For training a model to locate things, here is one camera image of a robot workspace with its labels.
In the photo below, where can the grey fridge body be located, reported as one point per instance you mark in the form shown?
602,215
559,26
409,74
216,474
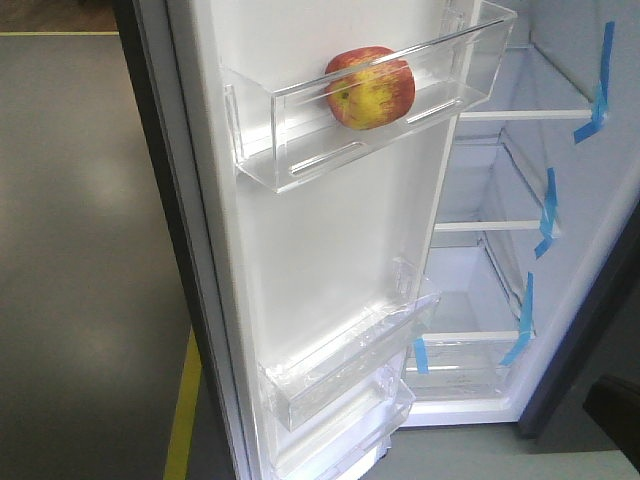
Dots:
538,216

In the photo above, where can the fridge door white interior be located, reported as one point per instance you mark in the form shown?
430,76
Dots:
268,275

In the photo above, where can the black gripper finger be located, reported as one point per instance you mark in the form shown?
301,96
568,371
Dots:
613,403

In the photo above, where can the clear lower door bin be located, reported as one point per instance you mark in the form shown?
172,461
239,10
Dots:
333,440

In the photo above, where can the clear door bin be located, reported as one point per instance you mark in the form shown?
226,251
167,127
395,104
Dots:
284,137
302,387
333,440

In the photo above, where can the clear upper door bin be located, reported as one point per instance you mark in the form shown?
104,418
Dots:
284,137

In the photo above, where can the clear crisper drawer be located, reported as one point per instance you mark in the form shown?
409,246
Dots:
472,364

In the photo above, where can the clear middle door bin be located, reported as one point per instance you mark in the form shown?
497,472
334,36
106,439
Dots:
302,387

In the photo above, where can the red yellow apple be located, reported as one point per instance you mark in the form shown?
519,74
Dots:
372,97

